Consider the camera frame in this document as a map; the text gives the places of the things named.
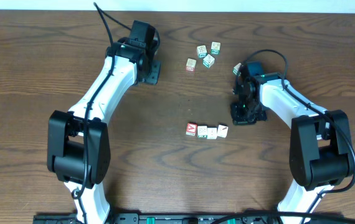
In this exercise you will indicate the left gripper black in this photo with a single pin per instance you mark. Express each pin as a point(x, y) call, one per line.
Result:
point(154, 73)

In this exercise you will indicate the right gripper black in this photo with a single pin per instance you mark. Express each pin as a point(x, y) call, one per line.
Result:
point(238, 118)

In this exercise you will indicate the wooden block red drawing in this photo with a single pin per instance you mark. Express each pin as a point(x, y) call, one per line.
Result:
point(222, 131)

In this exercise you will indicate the wooden block red bottom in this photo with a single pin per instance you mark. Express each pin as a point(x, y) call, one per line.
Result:
point(191, 64)

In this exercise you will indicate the wooden block blue H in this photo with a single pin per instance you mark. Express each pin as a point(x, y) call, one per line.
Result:
point(212, 133)

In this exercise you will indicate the wooden block green bottom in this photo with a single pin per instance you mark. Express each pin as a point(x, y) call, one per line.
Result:
point(202, 131)

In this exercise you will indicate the red letter A block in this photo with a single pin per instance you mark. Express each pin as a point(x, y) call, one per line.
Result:
point(191, 129)

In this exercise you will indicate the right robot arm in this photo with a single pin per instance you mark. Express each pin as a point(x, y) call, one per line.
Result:
point(321, 154)

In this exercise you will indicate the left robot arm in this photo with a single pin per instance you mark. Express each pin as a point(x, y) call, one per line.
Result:
point(78, 148)

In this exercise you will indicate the wooden block green X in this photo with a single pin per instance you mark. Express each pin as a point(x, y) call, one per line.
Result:
point(208, 61)

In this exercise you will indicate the wooden block green number two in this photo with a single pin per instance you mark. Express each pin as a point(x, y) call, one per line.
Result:
point(215, 48)

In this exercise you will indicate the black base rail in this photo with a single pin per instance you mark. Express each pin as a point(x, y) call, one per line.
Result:
point(134, 218)

